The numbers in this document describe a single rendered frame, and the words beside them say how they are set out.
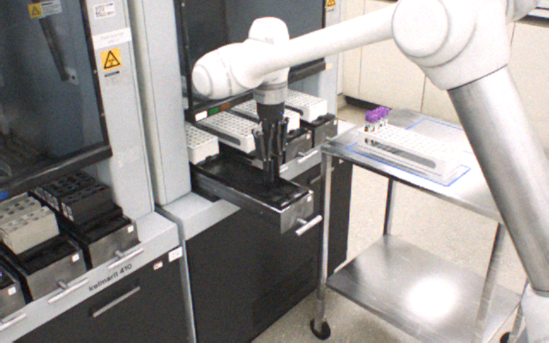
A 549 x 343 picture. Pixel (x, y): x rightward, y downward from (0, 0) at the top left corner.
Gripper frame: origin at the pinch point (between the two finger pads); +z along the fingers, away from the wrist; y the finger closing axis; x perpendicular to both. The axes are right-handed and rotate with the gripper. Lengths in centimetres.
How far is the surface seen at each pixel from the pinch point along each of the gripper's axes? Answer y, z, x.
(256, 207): 11.3, 5.8, 4.5
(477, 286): -58, 56, 44
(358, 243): -85, 85, -22
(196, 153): 8.8, -0.9, -21.8
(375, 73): -224, 54, -104
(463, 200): -22, 2, 47
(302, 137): -27.7, 4.3, -11.4
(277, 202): 9.7, 2.4, 10.7
